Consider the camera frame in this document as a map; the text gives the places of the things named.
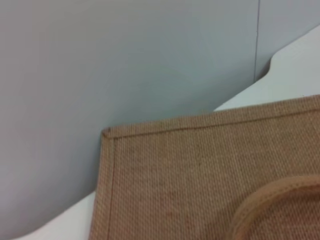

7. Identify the brown woven jute handbag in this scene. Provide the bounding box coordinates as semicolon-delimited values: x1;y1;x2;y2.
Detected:
88;94;320;240

